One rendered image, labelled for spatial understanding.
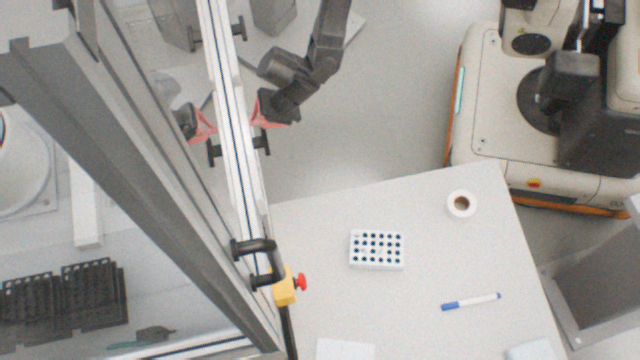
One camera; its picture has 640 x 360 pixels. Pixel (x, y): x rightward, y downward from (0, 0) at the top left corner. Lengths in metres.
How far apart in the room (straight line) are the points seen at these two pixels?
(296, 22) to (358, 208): 1.30
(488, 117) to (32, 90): 2.00
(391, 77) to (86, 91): 2.31
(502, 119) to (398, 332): 1.01
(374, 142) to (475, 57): 0.49
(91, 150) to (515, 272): 1.28
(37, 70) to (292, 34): 2.36
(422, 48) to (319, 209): 1.29
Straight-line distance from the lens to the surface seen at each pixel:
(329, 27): 1.24
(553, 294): 2.35
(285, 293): 1.32
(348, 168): 2.39
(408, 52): 2.65
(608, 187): 2.25
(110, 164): 0.38
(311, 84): 1.30
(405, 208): 1.53
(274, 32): 2.61
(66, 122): 0.33
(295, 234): 1.51
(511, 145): 2.19
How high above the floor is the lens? 2.20
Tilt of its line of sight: 68 degrees down
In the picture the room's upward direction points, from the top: 4 degrees counter-clockwise
